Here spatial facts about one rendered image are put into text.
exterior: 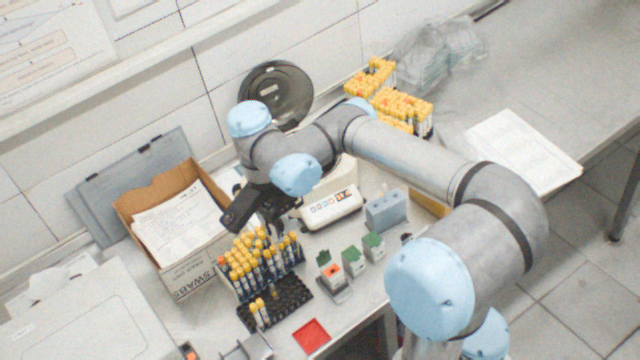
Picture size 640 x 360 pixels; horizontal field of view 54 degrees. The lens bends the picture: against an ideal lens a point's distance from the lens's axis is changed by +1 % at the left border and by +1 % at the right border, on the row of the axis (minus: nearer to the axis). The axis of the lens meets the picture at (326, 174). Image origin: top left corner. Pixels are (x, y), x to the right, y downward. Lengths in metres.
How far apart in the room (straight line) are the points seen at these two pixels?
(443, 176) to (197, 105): 0.99
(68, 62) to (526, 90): 1.30
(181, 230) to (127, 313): 0.44
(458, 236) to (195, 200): 1.10
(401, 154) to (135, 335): 0.62
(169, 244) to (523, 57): 1.25
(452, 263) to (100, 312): 0.79
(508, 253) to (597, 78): 1.40
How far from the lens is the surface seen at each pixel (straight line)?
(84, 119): 1.63
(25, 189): 1.69
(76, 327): 1.33
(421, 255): 0.74
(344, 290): 1.55
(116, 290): 1.34
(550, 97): 2.02
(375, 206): 1.58
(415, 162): 0.93
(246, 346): 1.49
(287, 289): 1.56
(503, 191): 0.81
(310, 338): 1.51
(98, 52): 1.55
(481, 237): 0.76
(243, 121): 1.07
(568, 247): 2.75
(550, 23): 2.32
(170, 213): 1.74
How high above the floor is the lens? 2.21
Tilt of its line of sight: 48 degrees down
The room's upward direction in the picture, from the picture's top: 10 degrees counter-clockwise
